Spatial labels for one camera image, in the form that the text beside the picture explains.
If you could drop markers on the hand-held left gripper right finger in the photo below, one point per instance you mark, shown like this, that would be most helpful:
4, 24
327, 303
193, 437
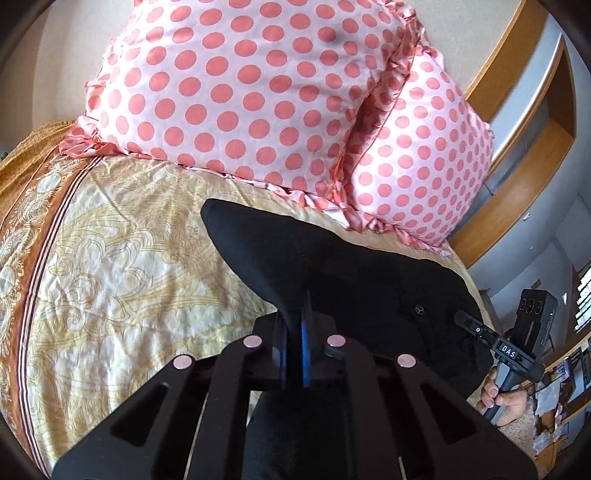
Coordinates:
305, 351

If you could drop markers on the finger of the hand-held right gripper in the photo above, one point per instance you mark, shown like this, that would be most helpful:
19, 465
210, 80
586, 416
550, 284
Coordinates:
475, 328

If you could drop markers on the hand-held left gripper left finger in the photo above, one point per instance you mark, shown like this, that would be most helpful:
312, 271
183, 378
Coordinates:
277, 356

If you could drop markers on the black pants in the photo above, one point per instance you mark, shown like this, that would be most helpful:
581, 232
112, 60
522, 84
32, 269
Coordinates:
369, 277

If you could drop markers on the person's right hand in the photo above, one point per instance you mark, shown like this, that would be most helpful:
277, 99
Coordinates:
512, 404

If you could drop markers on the window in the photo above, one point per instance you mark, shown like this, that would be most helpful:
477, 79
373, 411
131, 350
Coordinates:
582, 300

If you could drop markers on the cluttered wooden shelf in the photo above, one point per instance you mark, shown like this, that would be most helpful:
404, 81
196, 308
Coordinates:
561, 392

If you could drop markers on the wooden headboard shelf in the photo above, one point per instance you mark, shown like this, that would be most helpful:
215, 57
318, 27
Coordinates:
508, 199

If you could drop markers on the small pink polka dot pillow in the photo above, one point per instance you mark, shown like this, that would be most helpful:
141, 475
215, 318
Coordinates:
425, 161

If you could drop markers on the golden patterned bed cover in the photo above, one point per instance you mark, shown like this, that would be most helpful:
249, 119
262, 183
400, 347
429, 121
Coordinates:
115, 254

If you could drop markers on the large pink polka dot pillow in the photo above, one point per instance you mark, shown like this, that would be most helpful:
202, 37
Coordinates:
231, 92

